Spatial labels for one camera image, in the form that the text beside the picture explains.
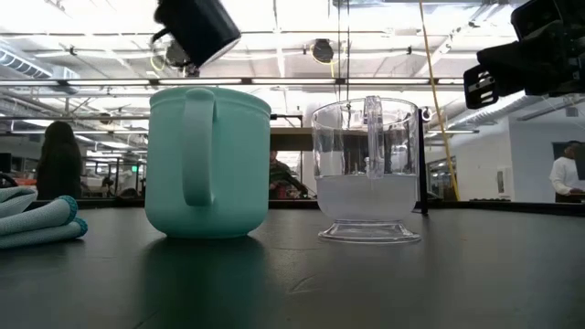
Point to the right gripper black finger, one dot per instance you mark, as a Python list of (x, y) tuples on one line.
[(507, 73)]

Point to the clear plastic footed cup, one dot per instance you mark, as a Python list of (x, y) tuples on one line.
[(365, 196)]

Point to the teal plastic mug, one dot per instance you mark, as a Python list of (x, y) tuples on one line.
[(237, 160)]

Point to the dark blue enamel mug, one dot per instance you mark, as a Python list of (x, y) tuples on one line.
[(201, 27)]

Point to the wooden shelf black metal legs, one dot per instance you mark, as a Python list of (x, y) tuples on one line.
[(292, 139)]

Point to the person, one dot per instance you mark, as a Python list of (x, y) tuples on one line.
[(279, 176), (564, 176), (59, 164)]

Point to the long ceiling light strip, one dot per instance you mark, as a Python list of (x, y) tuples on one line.
[(292, 81)]

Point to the folded teal-edged cloth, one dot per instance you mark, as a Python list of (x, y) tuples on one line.
[(36, 219)]

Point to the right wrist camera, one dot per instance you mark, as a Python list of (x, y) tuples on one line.
[(537, 20)]

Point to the white wall box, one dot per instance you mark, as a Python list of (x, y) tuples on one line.
[(501, 180)]

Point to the black aluminium rig frame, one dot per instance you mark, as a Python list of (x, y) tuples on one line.
[(503, 206)]

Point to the ceiling air duct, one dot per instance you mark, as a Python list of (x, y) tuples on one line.
[(27, 66)]

